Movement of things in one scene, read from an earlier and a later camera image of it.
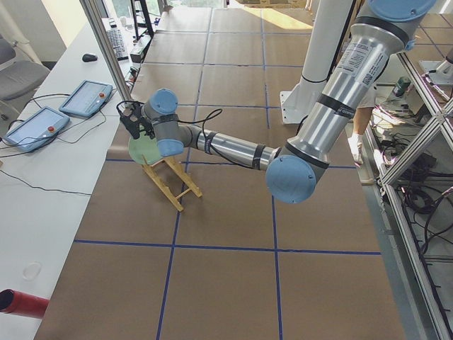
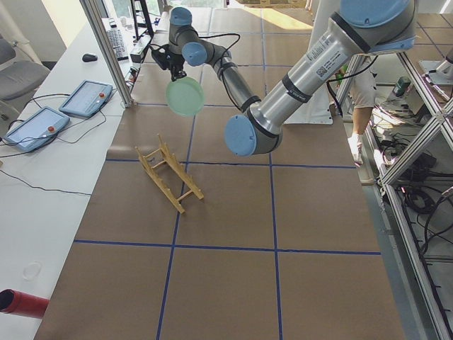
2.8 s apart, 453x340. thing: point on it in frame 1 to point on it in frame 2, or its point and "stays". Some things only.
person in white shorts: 362,117 stays
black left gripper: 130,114 to 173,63
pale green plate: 144,146 to 185,96
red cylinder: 15,302 stays
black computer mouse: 88,57 stays
